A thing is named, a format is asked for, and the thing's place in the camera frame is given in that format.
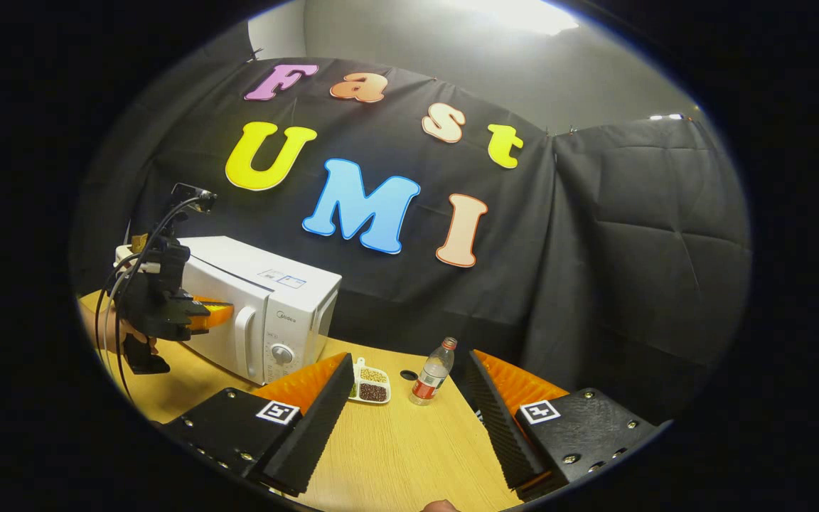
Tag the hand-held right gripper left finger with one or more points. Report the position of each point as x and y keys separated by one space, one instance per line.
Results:
x=317 y=427

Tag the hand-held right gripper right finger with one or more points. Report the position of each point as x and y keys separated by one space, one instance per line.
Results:
x=502 y=434

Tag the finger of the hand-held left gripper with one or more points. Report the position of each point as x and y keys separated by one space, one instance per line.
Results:
x=216 y=313

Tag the white microwave oven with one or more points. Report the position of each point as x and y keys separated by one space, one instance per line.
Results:
x=239 y=274

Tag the brown bread slice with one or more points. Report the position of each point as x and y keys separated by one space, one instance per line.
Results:
x=138 y=243

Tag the white divided dish with beans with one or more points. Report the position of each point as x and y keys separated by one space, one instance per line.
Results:
x=372 y=387

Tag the clear plastic water bottle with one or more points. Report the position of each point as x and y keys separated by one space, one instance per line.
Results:
x=432 y=373

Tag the small ceiling light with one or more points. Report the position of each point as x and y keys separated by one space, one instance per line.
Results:
x=665 y=116

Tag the large ceiling light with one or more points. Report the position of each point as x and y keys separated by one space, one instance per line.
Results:
x=516 y=14

